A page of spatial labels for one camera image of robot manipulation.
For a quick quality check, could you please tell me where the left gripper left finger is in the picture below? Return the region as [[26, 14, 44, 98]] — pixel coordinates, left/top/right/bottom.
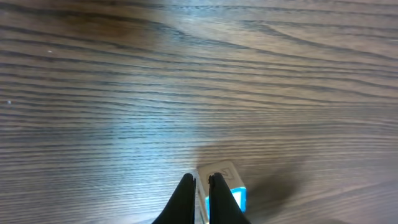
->
[[152, 173, 197, 224]]

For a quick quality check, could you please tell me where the blue picture block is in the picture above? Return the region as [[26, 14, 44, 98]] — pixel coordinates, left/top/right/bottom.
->
[[197, 161, 247, 224]]

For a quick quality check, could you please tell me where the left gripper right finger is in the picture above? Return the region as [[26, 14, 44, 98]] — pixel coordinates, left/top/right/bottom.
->
[[209, 172, 250, 224]]

